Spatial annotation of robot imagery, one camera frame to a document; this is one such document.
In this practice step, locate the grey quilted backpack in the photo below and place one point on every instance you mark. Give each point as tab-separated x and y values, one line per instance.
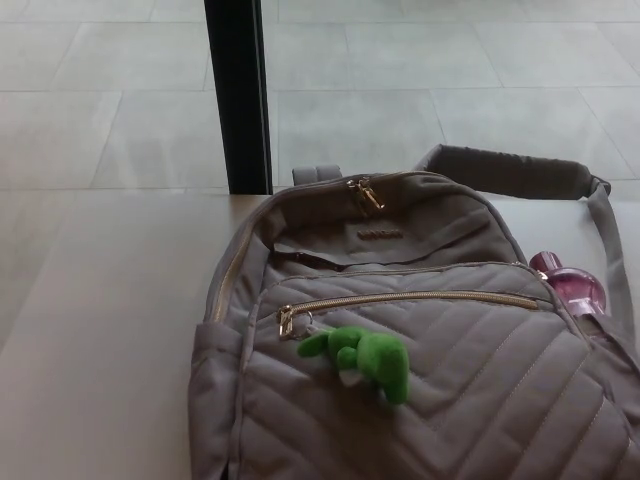
450	390

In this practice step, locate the purple transparent bottle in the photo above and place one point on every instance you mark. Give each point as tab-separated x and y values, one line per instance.
575	290

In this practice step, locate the black window frame post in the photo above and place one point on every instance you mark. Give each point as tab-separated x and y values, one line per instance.
237	100

